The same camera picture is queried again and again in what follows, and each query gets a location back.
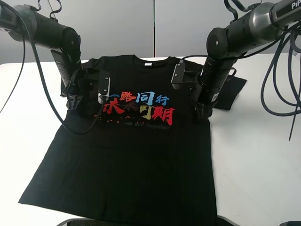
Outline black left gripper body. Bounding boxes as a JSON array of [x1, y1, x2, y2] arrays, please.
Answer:
[[61, 68, 101, 118]]

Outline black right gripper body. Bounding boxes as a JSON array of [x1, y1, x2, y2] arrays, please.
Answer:
[[190, 80, 220, 123]]

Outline black printed t-shirt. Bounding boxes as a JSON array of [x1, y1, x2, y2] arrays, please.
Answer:
[[17, 54, 247, 226]]

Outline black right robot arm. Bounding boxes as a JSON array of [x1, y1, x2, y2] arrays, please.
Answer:
[[192, 0, 301, 121]]

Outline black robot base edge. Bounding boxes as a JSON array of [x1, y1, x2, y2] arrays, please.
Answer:
[[57, 218, 102, 226]]

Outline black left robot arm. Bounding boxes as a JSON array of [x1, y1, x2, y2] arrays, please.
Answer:
[[0, 1, 101, 119]]

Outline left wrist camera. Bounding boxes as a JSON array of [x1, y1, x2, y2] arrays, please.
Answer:
[[98, 71, 111, 105]]

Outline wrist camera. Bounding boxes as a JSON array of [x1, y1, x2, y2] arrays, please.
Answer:
[[98, 71, 111, 105], [171, 60, 199, 90]]

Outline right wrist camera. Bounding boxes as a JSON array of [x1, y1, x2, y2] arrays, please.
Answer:
[[171, 60, 199, 90]]

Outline black left camera cable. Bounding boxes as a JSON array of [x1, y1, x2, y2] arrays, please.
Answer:
[[0, 4, 118, 135]]

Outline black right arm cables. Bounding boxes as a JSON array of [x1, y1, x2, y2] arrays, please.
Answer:
[[223, 0, 301, 142]]

